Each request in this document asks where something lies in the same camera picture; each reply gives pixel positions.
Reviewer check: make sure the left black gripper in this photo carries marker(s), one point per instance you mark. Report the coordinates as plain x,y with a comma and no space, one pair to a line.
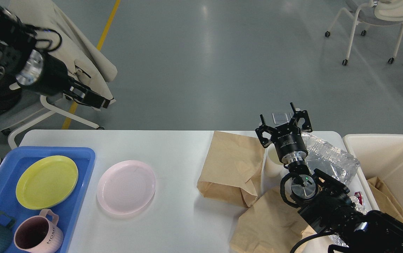
47,75

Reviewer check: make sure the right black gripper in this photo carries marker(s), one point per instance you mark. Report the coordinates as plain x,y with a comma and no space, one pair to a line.
287,142

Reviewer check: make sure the brown paper bag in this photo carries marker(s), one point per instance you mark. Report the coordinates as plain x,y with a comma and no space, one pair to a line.
232,169
269,226

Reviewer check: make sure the pink plate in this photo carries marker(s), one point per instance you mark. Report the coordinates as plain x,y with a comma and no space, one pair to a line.
126,188

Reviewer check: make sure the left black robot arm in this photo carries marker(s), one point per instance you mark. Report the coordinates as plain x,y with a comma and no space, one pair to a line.
42,50

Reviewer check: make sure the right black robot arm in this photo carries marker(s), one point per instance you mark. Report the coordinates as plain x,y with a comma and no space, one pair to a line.
323,201

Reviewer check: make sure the clear floor plate left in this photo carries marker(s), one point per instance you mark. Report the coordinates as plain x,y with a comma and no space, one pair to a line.
281,118

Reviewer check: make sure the white office chair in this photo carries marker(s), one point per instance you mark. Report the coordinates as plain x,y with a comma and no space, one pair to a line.
33,109

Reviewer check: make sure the white paper cup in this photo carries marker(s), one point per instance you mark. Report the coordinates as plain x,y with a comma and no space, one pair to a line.
272,164

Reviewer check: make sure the upper foil container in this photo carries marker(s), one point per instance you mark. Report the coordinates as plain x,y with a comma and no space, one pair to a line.
332,160

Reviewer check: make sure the foil container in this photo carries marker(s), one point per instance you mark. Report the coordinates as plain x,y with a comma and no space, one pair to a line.
358,207
332,160

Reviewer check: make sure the beige coat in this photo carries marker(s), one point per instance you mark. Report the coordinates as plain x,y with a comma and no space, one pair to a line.
83,60

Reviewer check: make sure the yellow plate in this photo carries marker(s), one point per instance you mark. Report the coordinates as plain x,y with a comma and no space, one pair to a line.
47,182

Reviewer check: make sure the lower foil container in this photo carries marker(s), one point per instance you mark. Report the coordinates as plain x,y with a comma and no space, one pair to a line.
358,207

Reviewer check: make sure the beige plastic bin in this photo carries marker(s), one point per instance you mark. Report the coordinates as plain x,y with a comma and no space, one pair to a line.
380,155

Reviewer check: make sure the paper bag in bin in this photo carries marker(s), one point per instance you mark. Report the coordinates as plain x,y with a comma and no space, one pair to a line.
384,198

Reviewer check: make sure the blue plastic tray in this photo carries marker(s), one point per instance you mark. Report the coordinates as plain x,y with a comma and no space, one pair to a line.
14,165

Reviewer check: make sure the pink mug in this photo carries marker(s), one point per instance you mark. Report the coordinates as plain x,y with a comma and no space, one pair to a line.
39,234

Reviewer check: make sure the far white chair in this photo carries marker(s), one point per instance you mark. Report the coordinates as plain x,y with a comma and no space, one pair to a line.
373,13

